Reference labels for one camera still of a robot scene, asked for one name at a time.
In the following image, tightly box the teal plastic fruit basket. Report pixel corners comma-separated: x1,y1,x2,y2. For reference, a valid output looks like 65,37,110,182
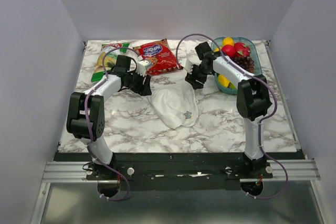
215,37,263,94

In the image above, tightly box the orange fruit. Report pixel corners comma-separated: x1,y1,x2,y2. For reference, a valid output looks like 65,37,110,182
223,37,235,47

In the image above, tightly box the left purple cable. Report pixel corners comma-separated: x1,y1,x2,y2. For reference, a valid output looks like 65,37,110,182
85,47,142,201

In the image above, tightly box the purple cable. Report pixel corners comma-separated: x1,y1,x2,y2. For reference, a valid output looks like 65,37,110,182
85,47,142,201
175,33,289,200

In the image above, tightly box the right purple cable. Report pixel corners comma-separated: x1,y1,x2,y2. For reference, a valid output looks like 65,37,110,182
175,33,289,200

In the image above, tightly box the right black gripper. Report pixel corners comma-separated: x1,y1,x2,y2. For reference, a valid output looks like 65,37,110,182
184,62,211,91

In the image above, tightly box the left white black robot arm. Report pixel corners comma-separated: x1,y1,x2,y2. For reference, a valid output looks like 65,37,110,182
66,55,153,179

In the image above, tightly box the pink dragon fruit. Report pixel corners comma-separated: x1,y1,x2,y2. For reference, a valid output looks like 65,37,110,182
234,42,251,57

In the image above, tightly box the red snack bag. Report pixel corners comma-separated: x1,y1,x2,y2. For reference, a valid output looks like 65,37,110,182
133,39,180,76

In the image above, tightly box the green apple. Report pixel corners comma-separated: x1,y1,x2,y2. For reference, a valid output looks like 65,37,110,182
227,83,237,90

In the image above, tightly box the aluminium rail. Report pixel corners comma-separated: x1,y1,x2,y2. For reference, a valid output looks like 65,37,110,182
42,159,321,184

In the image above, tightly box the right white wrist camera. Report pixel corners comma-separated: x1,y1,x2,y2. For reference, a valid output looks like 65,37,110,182
179,58,193,74

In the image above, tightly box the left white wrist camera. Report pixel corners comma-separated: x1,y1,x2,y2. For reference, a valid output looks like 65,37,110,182
135,60,153,76

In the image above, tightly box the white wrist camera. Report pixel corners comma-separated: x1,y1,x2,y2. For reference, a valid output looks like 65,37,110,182
135,60,153,76
179,58,193,74

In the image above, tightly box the yellow pear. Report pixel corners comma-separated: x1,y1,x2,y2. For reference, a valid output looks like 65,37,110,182
217,74,230,88

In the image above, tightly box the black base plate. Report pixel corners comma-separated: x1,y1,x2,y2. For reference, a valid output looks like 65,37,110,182
52,152,305,194

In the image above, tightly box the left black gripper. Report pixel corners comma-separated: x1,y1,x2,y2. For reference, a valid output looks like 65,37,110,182
127,69,153,97

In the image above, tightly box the white garment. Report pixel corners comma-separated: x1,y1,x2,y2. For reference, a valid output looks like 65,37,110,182
149,81,199,129

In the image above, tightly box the dark grape bunch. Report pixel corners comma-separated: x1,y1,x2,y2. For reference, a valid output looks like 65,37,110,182
232,57,255,73

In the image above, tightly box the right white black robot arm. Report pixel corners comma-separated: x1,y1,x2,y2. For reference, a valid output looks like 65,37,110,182
178,42,271,178

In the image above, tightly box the green chips bag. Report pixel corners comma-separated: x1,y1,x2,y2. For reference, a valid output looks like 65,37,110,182
91,42,130,82

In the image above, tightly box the red apple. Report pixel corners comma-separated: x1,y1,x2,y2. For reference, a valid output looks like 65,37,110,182
221,45,236,58

